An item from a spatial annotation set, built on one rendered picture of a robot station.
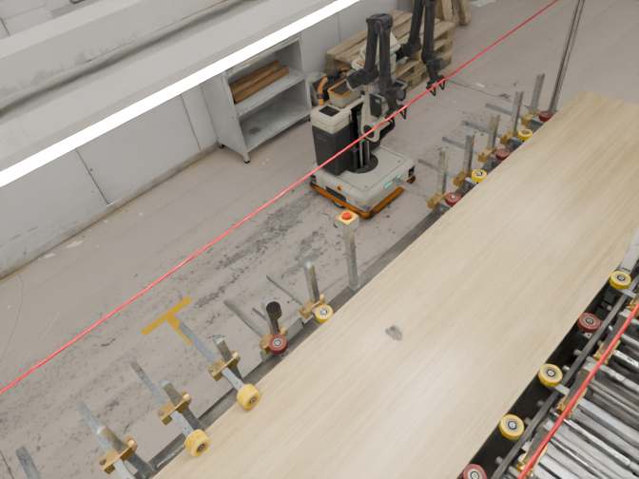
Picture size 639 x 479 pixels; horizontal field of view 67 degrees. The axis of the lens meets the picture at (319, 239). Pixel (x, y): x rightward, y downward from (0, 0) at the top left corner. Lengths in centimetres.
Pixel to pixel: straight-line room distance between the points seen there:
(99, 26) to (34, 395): 311
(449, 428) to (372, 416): 29
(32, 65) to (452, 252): 200
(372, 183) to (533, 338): 200
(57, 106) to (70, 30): 11
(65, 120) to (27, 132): 6
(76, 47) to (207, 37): 22
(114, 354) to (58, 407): 44
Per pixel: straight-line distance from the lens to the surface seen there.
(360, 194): 372
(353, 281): 248
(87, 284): 417
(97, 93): 88
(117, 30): 89
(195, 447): 198
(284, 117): 499
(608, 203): 288
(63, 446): 346
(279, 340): 218
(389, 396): 201
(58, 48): 86
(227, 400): 233
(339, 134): 367
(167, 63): 92
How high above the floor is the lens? 272
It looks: 46 degrees down
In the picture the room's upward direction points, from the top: 9 degrees counter-clockwise
